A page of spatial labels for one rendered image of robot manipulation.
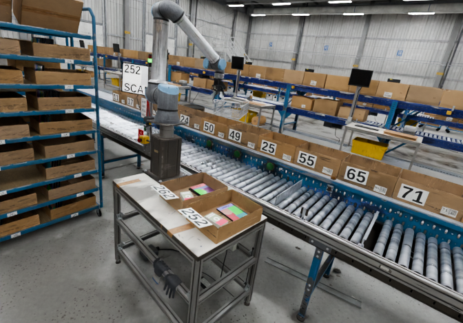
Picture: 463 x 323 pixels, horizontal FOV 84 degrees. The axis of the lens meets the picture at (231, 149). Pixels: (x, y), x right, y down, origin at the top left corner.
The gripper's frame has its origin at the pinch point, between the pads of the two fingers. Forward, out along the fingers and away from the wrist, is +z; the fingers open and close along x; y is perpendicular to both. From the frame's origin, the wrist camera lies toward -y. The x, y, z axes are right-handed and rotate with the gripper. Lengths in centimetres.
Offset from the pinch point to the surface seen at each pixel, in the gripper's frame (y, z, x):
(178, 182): 75, 56, 26
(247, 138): -20.1, 34.7, 26.4
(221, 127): -23.1, 30.3, -7.8
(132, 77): 29, -11, -89
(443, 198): -5, 39, 184
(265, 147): -18, 38, 49
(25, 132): 124, 38, -89
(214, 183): 56, 56, 44
